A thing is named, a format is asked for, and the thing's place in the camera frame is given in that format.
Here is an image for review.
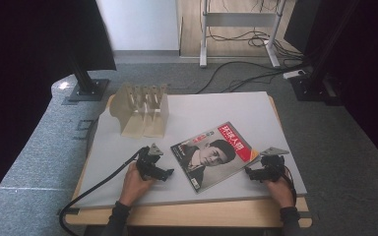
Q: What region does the black curtain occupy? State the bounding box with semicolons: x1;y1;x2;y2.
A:
283;0;378;175
0;0;118;210

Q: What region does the person's right hand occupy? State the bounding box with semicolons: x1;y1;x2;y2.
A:
263;176;297;209

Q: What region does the white metal table frame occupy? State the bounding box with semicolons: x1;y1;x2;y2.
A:
199;0;288;69

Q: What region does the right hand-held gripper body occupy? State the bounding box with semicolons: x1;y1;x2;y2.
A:
258;147;291;183

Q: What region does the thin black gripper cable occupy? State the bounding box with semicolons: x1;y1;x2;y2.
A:
283;166;298;205

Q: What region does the magazine with portrait cover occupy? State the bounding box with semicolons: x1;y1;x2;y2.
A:
169;121;261;195

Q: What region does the wooden table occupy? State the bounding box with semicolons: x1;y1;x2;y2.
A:
64;93;314;229

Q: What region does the wooden magazine rack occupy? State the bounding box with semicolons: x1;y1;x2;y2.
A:
108;82;170;140

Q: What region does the grey table board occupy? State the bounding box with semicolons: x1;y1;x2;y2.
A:
72;90;309;210

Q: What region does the long black floor cable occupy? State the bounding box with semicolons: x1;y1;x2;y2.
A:
194;60;313;95

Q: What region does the person's left hand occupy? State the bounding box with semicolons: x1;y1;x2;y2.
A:
118;161;156;208

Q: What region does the tangle of black floor cables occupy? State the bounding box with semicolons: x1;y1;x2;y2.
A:
206;0;306;62

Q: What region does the white power strip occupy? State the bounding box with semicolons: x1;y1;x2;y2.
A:
282;69;306;81

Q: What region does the black stand with base plate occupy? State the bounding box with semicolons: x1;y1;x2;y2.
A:
289;0;362;106
67;57;110;103

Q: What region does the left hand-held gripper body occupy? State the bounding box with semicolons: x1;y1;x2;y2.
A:
135;143;165;182

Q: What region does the thick black gripper cable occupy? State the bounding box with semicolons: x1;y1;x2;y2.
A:
57;147;148;236

